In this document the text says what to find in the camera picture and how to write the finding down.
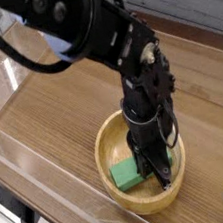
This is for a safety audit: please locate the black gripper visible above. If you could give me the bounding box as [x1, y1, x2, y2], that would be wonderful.
[120, 41, 179, 191]

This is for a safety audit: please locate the green rectangular block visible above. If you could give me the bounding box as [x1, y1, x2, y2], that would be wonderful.
[106, 148, 178, 194]

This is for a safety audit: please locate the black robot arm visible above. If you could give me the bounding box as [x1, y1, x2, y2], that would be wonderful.
[0, 0, 179, 189]

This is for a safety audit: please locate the brown wooden bowl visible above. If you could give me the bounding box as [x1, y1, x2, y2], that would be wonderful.
[94, 110, 186, 215]

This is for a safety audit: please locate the black cable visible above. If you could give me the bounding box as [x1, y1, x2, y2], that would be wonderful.
[0, 0, 75, 83]

